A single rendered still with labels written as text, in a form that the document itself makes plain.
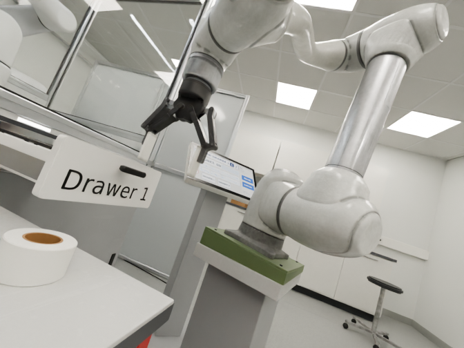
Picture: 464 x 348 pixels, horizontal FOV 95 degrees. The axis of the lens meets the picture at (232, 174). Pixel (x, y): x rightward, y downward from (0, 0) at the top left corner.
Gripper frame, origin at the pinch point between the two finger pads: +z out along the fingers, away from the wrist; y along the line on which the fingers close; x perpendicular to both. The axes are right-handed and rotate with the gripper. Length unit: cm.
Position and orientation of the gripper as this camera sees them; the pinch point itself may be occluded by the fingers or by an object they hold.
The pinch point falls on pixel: (166, 163)
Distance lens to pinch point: 51.6
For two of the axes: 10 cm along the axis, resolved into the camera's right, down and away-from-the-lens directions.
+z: -3.3, 9.3, -1.3
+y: -9.1, -2.8, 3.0
